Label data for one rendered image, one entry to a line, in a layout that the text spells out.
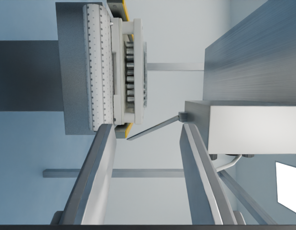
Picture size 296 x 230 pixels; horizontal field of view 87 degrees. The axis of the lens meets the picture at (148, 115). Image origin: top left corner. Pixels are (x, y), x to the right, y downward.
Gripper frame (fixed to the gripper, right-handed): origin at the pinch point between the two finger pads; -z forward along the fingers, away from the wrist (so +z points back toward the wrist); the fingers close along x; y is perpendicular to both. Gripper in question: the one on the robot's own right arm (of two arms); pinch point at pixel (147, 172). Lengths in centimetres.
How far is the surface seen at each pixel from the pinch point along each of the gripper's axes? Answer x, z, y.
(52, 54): 26.7, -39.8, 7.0
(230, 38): -32, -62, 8
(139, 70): 2.1, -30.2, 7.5
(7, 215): 97, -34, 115
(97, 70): 10.3, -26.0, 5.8
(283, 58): -32.5, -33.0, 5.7
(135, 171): 11, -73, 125
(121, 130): 6.0, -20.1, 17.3
